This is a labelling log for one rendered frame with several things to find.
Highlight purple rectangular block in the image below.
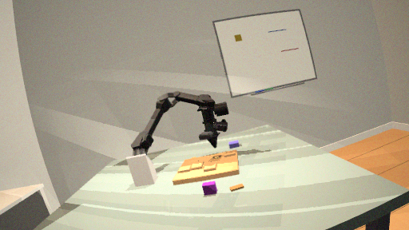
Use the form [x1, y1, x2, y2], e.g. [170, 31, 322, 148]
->
[229, 141, 240, 149]

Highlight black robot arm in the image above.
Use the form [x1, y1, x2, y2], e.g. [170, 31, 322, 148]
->
[131, 91, 229, 156]

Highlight magenta block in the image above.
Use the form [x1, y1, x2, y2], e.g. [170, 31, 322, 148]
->
[202, 181, 217, 195]

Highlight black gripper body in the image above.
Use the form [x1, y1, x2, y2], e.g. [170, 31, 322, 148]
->
[199, 117, 217, 140]

